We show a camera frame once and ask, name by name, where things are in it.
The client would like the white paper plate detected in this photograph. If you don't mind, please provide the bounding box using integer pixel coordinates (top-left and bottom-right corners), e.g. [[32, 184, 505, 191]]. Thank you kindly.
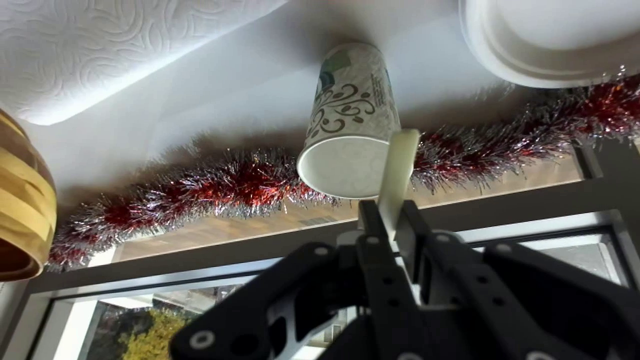
[[457, 0, 640, 89]]

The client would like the patterned paper coffee cup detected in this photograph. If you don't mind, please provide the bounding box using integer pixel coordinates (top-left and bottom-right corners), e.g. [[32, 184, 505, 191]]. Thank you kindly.
[[295, 43, 400, 200]]

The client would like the wooden bowl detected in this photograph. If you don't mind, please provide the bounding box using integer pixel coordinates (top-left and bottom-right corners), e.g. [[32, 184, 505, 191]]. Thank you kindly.
[[0, 110, 58, 283]]

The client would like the red silver tinsel garland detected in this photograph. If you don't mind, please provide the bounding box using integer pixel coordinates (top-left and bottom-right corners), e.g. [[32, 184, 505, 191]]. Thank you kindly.
[[48, 75, 640, 271]]

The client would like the white paper towel near cup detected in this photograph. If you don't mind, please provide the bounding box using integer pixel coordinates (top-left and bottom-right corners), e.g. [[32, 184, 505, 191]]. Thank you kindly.
[[0, 0, 287, 126]]

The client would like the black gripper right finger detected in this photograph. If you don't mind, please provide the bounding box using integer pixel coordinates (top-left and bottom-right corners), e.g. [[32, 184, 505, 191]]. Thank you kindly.
[[395, 200, 640, 360]]

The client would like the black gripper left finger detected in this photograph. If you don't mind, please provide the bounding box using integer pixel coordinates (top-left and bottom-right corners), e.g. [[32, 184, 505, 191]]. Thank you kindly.
[[170, 200, 419, 360]]

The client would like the white plastic spoon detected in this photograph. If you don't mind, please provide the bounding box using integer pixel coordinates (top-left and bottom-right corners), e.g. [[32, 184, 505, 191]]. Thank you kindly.
[[378, 130, 419, 237]]

